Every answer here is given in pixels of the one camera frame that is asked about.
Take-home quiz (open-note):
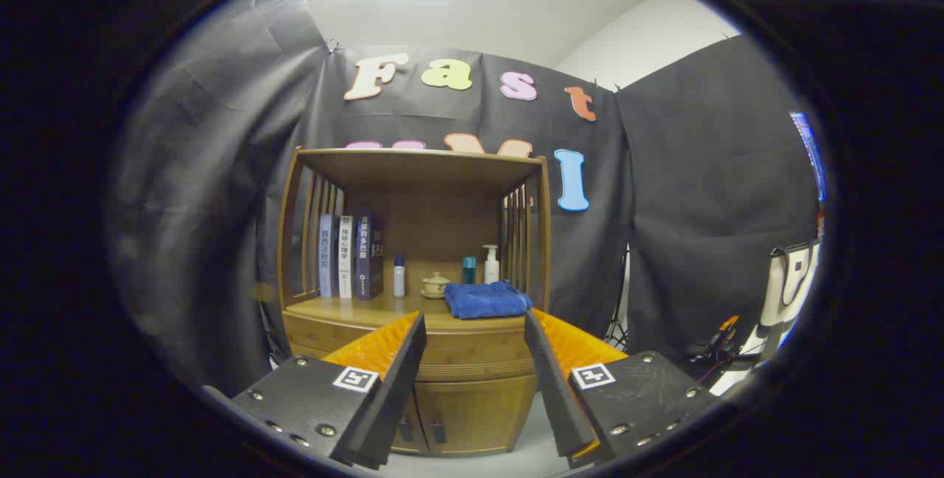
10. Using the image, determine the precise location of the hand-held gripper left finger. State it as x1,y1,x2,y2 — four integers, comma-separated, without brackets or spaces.
203,311,428,471

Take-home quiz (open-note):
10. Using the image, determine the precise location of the light purple book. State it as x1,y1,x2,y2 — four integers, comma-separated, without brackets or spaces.
319,214,340,298

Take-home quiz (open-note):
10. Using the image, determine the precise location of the wooden cabinet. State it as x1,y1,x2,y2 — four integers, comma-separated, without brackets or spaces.
277,146,552,458

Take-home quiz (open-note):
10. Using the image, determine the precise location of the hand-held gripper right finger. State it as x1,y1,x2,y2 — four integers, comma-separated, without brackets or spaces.
524,308,720,470

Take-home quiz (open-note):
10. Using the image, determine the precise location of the wooden drawer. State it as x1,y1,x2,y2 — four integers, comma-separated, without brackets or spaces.
284,312,538,383

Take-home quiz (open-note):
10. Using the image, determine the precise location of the white book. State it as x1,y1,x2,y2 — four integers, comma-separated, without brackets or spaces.
338,215,356,299

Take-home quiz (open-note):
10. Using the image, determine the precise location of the white tote bag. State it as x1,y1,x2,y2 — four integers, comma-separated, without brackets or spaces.
760,238,821,328

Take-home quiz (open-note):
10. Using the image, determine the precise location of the blue folded towel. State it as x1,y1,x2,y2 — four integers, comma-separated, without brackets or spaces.
444,280,533,320

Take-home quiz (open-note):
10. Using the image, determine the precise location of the wooden countertop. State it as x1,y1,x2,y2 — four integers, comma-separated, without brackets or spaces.
284,294,535,333

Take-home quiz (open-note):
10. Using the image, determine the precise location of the dark blue book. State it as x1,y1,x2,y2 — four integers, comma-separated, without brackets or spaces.
354,212,385,301

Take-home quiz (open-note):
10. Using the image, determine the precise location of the black device with orange clip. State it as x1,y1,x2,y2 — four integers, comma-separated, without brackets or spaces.
686,314,768,390

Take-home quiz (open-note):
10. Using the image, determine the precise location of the wooden cabinet door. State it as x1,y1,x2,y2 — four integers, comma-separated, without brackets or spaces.
414,375,538,457
391,384,430,455

